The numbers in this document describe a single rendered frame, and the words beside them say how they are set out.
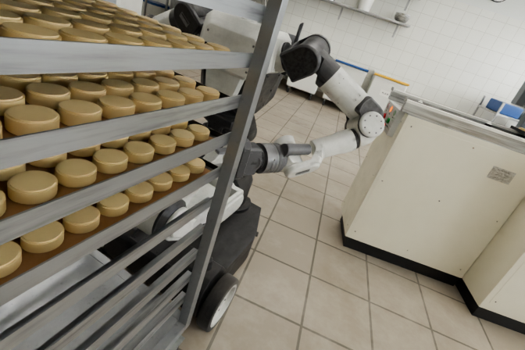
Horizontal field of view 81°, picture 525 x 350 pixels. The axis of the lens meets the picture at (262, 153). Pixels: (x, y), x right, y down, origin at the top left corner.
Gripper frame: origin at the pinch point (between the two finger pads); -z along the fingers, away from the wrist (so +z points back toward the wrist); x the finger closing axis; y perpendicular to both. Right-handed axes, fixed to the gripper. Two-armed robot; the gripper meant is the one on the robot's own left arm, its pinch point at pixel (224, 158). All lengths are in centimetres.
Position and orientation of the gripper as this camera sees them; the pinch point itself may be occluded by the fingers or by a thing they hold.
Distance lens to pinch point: 81.1
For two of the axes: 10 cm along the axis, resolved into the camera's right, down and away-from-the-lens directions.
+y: 5.3, 4.9, -6.9
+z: 7.9, -0.1, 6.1
